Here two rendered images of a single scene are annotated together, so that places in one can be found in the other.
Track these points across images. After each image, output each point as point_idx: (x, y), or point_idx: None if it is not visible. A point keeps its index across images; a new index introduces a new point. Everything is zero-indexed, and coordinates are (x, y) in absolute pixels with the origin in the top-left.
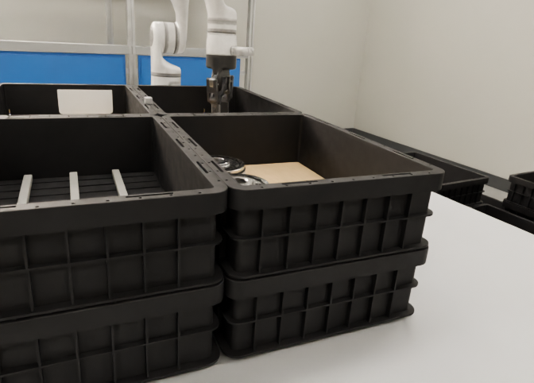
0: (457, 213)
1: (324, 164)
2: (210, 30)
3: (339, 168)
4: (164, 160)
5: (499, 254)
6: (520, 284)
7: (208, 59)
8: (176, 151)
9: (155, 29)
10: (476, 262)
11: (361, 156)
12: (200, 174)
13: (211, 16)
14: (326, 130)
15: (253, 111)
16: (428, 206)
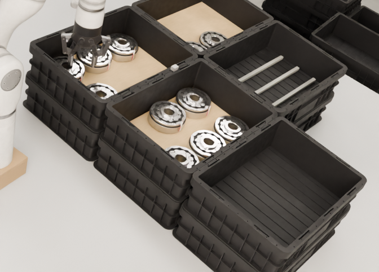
0: None
1: (153, 16)
2: (103, 8)
3: (163, 9)
4: (224, 59)
5: None
6: None
7: (100, 29)
8: (243, 41)
9: (22, 65)
10: (127, 3)
11: None
12: (267, 27)
13: None
14: None
15: (71, 41)
16: (55, 4)
